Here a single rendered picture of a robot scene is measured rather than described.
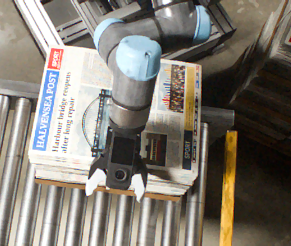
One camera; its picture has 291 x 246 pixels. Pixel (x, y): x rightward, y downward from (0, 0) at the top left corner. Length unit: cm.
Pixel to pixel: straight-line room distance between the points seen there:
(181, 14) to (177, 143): 28
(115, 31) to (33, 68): 139
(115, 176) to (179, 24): 31
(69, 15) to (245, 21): 95
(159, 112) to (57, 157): 25
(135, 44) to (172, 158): 31
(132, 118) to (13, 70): 148
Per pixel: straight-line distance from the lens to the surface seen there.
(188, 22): 85
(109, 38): 81
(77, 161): 94
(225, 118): 130
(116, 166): 78
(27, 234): 117
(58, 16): 208
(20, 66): 220
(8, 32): 231
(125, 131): 79
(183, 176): 96
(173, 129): 98
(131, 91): 74
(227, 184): 123
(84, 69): 102
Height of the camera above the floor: 196
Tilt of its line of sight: 75 degrees down
